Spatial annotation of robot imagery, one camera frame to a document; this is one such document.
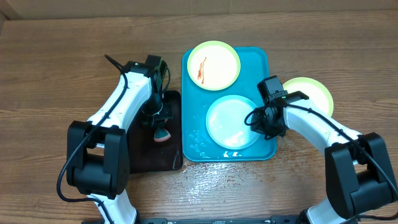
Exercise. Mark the yellow-green plate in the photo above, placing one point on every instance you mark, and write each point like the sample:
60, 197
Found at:
213, 65
315, 90

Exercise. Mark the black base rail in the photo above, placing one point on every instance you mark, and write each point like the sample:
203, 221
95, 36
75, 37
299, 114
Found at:
276, 219

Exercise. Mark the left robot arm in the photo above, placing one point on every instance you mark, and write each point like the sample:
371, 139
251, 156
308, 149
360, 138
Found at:
97, 152

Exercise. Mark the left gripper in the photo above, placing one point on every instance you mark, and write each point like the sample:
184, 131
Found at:
167, 113

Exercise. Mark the light blue plate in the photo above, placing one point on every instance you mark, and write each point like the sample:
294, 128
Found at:
225, 122

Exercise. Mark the teal plastic tray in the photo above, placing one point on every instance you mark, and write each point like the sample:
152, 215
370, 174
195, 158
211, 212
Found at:
197, 145

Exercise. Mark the green and orange sponge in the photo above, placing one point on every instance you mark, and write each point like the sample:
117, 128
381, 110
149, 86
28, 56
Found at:
161, 135

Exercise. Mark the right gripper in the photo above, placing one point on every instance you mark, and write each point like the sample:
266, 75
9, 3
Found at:
259, 127

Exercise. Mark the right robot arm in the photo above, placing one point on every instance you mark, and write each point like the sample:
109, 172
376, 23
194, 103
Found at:
358, 170

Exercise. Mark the black plastic tray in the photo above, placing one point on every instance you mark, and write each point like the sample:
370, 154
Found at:
147, 155

